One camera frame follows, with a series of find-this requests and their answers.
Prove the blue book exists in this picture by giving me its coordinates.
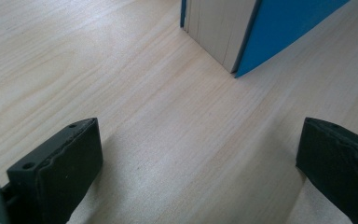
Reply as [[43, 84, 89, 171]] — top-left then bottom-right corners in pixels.
[[179, 0, 351, 79]]

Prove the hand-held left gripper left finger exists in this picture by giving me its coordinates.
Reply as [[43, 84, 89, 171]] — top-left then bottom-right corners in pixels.
[[6, 117, 104, 224]]

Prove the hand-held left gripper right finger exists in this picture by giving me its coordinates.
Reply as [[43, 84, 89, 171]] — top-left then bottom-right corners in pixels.
[[295, 116, 358, 224]]

